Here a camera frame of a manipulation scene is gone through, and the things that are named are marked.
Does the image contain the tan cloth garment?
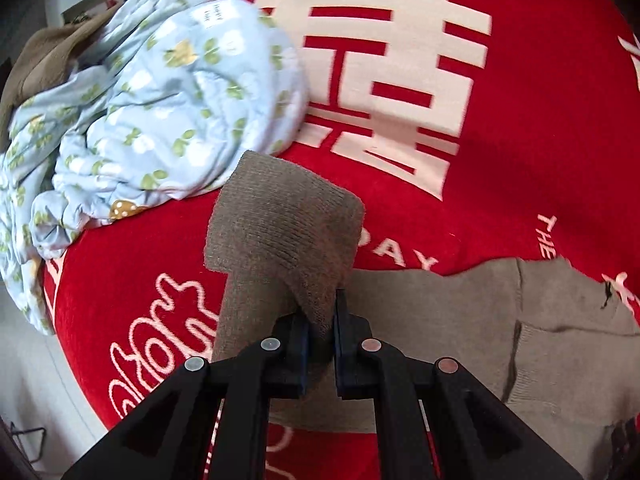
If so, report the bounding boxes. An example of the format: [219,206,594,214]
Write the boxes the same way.
[0,7,121,146]

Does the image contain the light blue floral garment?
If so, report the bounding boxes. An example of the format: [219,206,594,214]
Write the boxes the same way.
[0,0,311,336]

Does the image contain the red printed blanket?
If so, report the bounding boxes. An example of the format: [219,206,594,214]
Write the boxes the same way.
[42,0,640,480]

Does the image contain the brown knit sweater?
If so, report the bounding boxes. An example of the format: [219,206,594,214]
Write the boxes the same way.
[204,150,640,480]

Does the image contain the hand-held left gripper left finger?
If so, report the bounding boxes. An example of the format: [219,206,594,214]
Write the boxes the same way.
[62,311,313,480]

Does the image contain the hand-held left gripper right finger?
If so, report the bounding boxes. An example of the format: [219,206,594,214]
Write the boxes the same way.
[334,289,583,480]

